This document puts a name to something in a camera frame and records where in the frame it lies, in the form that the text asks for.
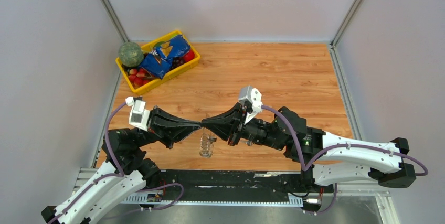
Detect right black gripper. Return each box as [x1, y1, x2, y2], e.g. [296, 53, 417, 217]
[201, 103, 285, 152]

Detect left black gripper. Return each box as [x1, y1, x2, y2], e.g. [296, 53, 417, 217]
[133, 104, 201, 148]

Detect silver keyring plate with rings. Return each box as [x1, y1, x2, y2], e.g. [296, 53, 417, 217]
[199, 126, 217, 158]

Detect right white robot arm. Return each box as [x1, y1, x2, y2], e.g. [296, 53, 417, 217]
[201, 103, 417, 191]

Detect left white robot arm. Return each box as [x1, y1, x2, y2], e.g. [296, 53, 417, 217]
[41, 101, 201, 223]

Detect yellow plastic bin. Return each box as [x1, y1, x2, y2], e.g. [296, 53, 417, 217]
[115, 30, 200, 95]

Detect blue snack bag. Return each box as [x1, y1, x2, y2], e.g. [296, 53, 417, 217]
[139, 35, 191, 79]

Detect dark grapes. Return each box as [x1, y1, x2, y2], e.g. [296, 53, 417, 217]
[170, 57, 185, 70]

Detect red tomato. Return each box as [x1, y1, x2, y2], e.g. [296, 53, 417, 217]
[182, 49, 195, 63]

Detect green melon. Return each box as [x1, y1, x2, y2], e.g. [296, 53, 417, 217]
[118, 42, 144, 67]

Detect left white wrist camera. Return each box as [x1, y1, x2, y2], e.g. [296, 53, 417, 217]
[125, 97, 150, 131]

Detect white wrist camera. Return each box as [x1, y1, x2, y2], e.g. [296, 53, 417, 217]
[125, 97, 150, 131]
[238, 86, 263, 124]

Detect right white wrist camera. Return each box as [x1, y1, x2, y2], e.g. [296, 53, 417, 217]
[238, 86, 263, 124]

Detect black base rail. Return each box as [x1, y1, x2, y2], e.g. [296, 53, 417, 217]
[146, 169, 333, 203]

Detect white slotted cable duct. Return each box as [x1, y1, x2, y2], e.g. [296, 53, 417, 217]
[75, 168, 304, 207]

